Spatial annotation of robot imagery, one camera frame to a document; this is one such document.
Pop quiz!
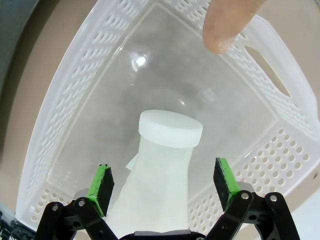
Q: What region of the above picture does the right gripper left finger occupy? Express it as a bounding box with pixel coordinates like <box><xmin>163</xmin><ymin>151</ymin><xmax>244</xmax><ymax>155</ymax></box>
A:
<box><xmin>36</xmin><ymin>163</ymin><xmax>121</xmax><ymax>240</ymax></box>

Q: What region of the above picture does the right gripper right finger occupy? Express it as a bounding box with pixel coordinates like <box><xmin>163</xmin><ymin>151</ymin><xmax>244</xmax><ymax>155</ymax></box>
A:
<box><xmin>206</xmin><ymin>157</ymin><xmax>301</xmax><ymax>240</ymax></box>

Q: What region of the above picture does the white plastic bottle with cap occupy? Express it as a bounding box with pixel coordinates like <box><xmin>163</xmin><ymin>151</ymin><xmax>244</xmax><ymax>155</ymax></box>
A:
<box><xmin>106</xmin><ymin>109</ymin><xmax>203</xmax><ymax>232</ymax></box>

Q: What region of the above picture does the person left hand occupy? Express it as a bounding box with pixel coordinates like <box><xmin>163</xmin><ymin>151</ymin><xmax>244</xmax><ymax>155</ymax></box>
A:
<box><xmin>201</xmin><ymin>0</ymin><xmax>267</xmax><ymax>55</ymax></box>

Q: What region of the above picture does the white perforated plastic basket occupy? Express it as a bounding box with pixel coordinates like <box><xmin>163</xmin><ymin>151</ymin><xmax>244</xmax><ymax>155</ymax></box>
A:
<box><xmin>14</xmin><ymin>0</ymin><xmax>320</xmax><ymax>237</ymax></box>

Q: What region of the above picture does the black cable bundle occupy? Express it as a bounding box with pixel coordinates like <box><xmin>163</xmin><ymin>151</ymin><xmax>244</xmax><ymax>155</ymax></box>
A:
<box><xmin>0</xmin><ymin>203</ymin><xmax>37</xmax><ymax>240</ymax></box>

